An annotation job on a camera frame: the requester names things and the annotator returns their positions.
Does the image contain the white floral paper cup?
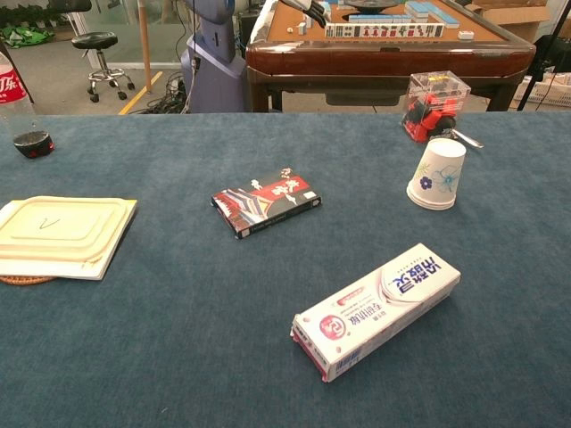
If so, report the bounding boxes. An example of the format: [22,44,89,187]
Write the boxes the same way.
[406,137,468,211]

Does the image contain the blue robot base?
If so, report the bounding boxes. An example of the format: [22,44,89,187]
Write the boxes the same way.
[180,0,249,113]

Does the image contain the black silver background robot hand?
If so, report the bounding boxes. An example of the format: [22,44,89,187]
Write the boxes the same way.
[280,0,334,29]

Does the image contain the black red card box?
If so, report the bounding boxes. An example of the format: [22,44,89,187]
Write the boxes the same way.
[211,168,323,241]

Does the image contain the white pink toothpaste box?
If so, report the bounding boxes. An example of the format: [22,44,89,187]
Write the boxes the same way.
[290,243,462,383]

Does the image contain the blue tablecloth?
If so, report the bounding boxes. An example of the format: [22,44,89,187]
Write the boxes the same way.
[0,111,571,428]

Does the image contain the red black toy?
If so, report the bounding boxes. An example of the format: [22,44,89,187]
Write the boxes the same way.
[401,92,460,144]

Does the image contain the brown mahjong table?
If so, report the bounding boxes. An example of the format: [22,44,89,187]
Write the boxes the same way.
[244,0,537,112]

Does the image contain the metal spoon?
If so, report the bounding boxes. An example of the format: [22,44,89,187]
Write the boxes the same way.
[448,128,485,149]

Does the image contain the clear plastic box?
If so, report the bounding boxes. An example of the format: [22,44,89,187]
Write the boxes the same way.
[403,71,472,135]

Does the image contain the row of face-up mahjong tiles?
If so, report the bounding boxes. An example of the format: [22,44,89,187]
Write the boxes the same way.
[324,22,446,40]

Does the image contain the row of blue-backed mahjong tiles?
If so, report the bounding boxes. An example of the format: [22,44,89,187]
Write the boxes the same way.
[348,12,414,24]

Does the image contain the wooden pole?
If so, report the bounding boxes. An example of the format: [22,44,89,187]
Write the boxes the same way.
[137,0,153,94]

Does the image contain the cream plastic lid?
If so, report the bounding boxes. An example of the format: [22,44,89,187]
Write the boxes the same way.
[0,195,130,265]
[0,199,138,282]

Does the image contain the black swivel stool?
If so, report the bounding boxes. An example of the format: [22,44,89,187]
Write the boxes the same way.
[70,31,136,103]

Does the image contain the black round cap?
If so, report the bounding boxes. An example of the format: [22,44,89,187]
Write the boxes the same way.
[12,130,55,160]

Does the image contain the woven brown coaster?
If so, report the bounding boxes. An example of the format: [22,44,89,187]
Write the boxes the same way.
[0,275,57,286]

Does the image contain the white plastic crate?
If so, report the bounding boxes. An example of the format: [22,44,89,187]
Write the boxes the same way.
[512,70,571,108]

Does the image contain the black tripod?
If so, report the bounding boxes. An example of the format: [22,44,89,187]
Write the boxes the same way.
[517,0,571,111]

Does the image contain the cardboard box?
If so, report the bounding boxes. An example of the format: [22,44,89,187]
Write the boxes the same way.
[463,0,552,44]

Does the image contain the red label cola bottle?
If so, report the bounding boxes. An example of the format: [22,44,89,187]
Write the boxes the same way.
[0,52,37,135]

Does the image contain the green bag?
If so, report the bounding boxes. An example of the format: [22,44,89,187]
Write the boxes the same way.
[0,25,54,49]

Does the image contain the bundle of floor cables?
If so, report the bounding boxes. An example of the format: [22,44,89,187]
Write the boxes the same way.
[133,73,189,115]

